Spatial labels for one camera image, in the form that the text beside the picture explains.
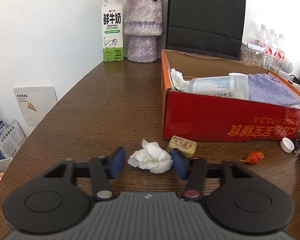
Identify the clear cotton swab box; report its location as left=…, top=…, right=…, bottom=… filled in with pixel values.
left=187, top=75, right=249, bottom=100

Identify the water bottle left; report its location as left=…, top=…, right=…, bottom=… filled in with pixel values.
left=254, top=24, right=268, bottom=48

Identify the black paper shopping bag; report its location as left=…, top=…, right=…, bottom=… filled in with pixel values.
left=166, top=0, right=246, bottom=60

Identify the purple textured vase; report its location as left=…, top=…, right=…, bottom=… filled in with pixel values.
left=124, top=0, right=164, bottom=63

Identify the small yellow box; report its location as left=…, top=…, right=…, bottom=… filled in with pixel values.
left=167, top=135, right=197, bottom=158

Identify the water bottle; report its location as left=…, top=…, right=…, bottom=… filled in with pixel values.
left=254, top=24, right=268, bottom=48
left=266, top=29, right=276, bottom=55
left=274, top=34, right=285, bottom=61

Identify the white plastic jar lid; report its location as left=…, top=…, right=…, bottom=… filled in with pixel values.
left=228, top=72, right=248, bottom=78

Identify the white round robot speaker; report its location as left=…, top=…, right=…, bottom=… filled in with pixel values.
left=281, top=61, right=294, bottom=74

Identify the white tissue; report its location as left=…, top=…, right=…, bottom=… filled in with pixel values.
left=170, top=68, right=190, bottom=92
left=128, top=139, right=173, bottom=174

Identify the water bottle middle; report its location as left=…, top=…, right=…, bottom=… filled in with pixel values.
left=266, top=29, right=276, bottom=55

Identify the empty glass cup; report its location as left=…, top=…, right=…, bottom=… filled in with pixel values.
left=268, top=55, right=282, bottom=74

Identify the water bottle right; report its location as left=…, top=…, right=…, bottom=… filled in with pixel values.
left=274, top=34, right=285, bottom=61

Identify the small white round lid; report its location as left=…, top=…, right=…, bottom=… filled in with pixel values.
left=280, top=138, right=295, bottom=153

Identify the clear seed storage container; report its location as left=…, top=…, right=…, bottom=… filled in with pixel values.
left=239, top=42, right=265, bottom=66

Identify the white green milk carton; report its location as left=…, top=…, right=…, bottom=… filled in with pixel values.
left=102, top=0, right=123, bottom=62

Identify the orange candy wrapper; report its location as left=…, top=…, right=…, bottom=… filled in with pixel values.
left=241, top=151, right=264, bottom=164

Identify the red cardboard pumpkin box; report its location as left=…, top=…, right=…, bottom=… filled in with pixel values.
left=161, top=49, right=300, bottom=141

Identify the purple knitted cloth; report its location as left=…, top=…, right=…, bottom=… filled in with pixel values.
left=248, top=74, right=300, bottom=107

